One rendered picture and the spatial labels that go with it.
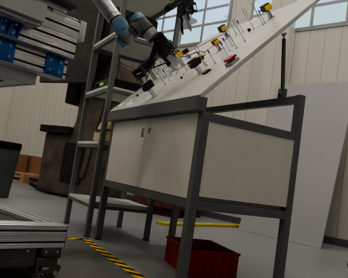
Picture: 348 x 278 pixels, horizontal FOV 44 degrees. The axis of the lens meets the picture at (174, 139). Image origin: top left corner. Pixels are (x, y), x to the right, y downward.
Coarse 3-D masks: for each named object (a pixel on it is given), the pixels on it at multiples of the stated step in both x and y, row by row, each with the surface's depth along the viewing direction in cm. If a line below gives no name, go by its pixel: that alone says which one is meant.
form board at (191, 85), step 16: (304, 0) 243; (288, 16) 230; (256, 32) 242; (272, 32) 218; (208, 48) 289; (224, 48) 256; (240, 48) 229; (256, 48) 208; (208, 64) 241; (224, 64) 218; (240, 64) 203; (160, 80) 288; (176, 80) 255; (192, 80) 228; (208, 80) 207; (144, 96) 270; (160, 96) 240; (176, 96) 217
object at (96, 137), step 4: (100, 124) 325; (108, 124) 311; (100, 128) 321; (108, 128) 310; (96, 132) 321; (108, 132) 309; (96, 136) 319; (108, 136) 309; (96, 140) 320; (108, 140) 309
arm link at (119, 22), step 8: (96, 0) 211; (104, 0) 210; (104, 8) 210; (112, 8) 210; (104, 16) 211; (112, 16) 209; (120, 16) 210; (112, 24) 207; (120, 24) 206; (128, 24) 209; (120, 32) 207; (128, 32) 212
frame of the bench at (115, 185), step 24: (216, 120) 197; (240, 120) 203; (192, 168) 193; (144, 192) 233; (192, 192) 191; (288, 192) 217; (192, 216) 191; (264, 216) 210; (288, 216) 217; (192, 240) 191
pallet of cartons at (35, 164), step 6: (24, 156) 812; (30, 156) 822; (18, 162) 803; (24, 162) 812; (30, 162) 820; (36, 162) 805; (18, 168) 804; (24, 168) 813; (30, 168) 817; (36, 168) 802; (24, 174) 743; (30, 174) 763; (36, 174) 790; (18, 180) 751; (24, 180) 743; (30, 180) 802; (36, 180) 850
